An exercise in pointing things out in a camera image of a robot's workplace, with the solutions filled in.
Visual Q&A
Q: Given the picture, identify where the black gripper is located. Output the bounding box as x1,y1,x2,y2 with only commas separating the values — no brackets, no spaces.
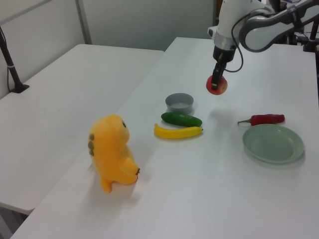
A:
211,46,236,91

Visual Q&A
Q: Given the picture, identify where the red apple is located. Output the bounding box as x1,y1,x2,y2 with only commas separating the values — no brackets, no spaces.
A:
205,75,228,97

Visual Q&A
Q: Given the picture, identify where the small grey bowl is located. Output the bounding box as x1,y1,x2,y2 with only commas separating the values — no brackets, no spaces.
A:
164,93,194,114

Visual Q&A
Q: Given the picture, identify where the green cucumber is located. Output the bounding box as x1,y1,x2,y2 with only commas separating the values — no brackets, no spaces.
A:
160,112,203,127

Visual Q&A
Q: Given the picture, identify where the red chili pepper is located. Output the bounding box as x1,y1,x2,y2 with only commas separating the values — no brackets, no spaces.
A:
237,114,286,127

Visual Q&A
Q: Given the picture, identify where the yellow banana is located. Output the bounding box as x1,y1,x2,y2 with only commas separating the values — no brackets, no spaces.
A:
154,123,204,140

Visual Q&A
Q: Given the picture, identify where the pale green plate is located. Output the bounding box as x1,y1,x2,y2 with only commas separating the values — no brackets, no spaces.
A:
242,124,306,165

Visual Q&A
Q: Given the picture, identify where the dark red clamp stand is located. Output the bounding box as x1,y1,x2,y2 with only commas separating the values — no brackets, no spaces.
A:
302,18,319,53

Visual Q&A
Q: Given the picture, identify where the orange plush toy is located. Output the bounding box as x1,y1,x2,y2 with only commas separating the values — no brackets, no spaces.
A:
88,114,141,194

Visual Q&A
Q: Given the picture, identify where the white side table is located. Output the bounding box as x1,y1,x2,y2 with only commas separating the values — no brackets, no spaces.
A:
0,43,165,216

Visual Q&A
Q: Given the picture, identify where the black pole with foot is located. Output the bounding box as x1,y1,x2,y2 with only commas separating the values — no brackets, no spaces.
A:
0,25,30,94

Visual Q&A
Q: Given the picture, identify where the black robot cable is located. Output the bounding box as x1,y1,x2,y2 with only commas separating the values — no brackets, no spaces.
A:
231,13,244,73

